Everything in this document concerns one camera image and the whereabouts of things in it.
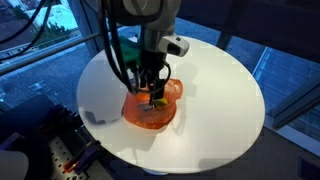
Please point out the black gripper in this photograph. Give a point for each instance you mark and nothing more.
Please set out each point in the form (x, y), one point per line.
(151, 63)

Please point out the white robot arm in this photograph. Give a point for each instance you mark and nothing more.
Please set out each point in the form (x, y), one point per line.
(156, 16)

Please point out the orange plastic bowl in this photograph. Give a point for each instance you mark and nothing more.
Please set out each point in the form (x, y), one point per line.
(146, 115)

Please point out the purple clamp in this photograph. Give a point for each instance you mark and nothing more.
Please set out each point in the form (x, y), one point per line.
(85, 158)

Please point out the perforated metal plate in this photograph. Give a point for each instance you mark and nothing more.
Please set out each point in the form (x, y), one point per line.
(61, 156)

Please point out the grey metal railing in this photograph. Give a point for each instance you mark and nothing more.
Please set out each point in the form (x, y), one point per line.
(43, 53)

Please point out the black equipment block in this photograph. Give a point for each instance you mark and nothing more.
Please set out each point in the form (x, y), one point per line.
(30, 120)

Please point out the white rounded object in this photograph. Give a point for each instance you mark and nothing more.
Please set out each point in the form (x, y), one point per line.
(11, 165)

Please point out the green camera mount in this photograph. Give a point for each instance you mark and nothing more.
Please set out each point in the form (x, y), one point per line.
(130, 53)

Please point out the white and grey wrist camera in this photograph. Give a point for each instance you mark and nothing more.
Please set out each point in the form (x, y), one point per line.
(175, 46)

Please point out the dark window post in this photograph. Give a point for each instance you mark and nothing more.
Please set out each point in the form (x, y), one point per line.
(88, 23)

